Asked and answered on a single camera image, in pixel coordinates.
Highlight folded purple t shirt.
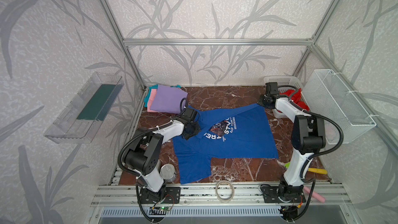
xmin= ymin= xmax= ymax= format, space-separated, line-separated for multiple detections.
xmin=150 ymin=84 xmax=189 ymax=114

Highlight green yellow toy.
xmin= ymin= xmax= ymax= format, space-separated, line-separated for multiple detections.
xmin=284 ymin=162 xmax=328 ymax=175

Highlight clear plastic wall shelf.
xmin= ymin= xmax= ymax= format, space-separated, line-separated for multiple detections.
xmin=44 ymin=72 xmax=124 ymax=144

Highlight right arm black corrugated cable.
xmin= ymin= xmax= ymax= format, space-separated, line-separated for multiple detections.
xmin=278 ymin=84 xmax=345 ymax=223

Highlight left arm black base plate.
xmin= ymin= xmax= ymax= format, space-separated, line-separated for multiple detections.
xmin=138 ymin=186 xmax=181 ymax=204

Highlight blue printed t shirt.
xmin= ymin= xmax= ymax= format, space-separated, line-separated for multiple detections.
xmin=172 ymin=104 xmax=279 ymax=184

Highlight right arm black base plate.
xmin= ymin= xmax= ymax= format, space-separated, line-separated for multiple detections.
xmin=260 ymin=184 xmax=306 ymax=204

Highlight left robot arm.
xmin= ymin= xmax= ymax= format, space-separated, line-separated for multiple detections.
xmin=117 ymin=120 xmax=200 ymax=193

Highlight aluminium enclosure frame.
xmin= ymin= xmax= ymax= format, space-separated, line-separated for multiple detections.
xmin=86 ymin=0 xmax=398 ymax=224

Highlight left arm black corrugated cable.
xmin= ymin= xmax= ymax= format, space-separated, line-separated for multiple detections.
xmin=117 ymin=97 xmax=188 ymax=224

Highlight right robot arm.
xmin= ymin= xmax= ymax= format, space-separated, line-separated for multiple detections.
xmin=258 ymin=94 xmax=325 ymax=198

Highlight green book on shelf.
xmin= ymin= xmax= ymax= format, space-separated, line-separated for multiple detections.
xmin=77 ymin=84 xmax=123 ymax=121

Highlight white plastic laundry basket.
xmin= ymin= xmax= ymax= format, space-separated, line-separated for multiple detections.
xmin=263 ymin=76 xmax=308 ymax=105

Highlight clear tape roll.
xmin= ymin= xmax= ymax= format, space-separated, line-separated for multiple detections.
xmin=215 ymin=180 xmax=235 ymax=203

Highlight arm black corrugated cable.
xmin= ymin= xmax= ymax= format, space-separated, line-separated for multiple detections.
xmin=278 ymin=84 xmax=345 ymax=223
xmin=117 ymin=97 xmax=188 ymax=224

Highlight silver metal can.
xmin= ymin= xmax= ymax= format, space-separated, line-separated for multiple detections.
xmin=160 ymin=163 xmax=176 ymax=183

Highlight red t shirt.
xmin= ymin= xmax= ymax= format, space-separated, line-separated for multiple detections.
xmin=282 ymin=89 xmax=309 ymax=111

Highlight white wire mesh basket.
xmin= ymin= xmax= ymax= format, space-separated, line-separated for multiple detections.
xmin=303 ymin=69 xmax=376 ymax=144

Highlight folded pink t shirt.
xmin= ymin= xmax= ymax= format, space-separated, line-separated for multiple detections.
xmin=147 ymin=89 xmax=157 ymax=113

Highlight pink cylinder stick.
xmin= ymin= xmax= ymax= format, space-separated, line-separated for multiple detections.
xmin=303 ymin=186 xmax=326 ymax=203

